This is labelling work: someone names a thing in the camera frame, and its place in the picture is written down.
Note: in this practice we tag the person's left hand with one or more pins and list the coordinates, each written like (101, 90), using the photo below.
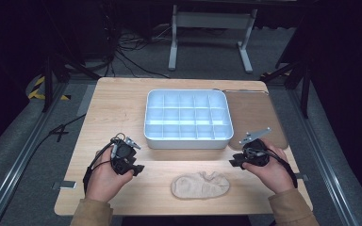
(105, 182)

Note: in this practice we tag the black tripod stand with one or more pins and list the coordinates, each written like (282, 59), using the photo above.
(48, 81)
(304, 84)

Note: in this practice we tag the person's right hand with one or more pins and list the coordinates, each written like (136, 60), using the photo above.
(275, 175)

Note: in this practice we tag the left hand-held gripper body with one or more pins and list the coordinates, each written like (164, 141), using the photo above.
(122, 153)

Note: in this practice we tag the white metal stand frame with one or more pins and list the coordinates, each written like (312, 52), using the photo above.
(212, 20)

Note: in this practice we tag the beige sock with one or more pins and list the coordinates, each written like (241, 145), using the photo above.
(200, 185)

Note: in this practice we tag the small metal table bracket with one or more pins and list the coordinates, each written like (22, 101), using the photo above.
(64, 185)
(301, 176)

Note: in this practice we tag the white compartment organizer box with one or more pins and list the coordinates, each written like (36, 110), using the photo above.
(188, 119)

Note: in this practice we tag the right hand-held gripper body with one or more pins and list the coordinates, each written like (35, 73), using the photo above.
(256, 155)

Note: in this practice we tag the aluminium floor rail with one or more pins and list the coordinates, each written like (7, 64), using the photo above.
(323, 163)
(15, 169)

